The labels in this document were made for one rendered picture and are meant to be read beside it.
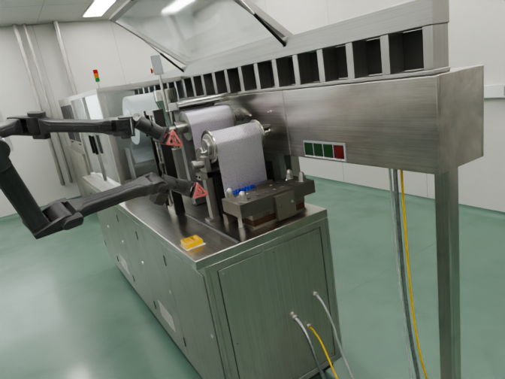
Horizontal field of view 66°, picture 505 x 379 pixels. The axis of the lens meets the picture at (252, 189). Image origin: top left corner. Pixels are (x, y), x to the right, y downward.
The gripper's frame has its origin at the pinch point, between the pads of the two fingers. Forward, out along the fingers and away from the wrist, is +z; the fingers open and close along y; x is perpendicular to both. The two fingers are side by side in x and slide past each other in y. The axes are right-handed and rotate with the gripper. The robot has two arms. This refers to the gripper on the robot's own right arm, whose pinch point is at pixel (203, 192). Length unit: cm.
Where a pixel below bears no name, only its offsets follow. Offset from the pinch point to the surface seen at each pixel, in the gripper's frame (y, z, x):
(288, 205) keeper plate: 22.1, 30.4, 5.3
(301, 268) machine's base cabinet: 25, 45, -20
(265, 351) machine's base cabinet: 25, 39, -59
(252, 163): 0.7, 20.0, 19.5
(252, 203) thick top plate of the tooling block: 20.1, 13.0, 1.7
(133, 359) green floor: -69, 22, -110
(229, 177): 0.5, 10.2, 10.1
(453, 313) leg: 77, 79, -17
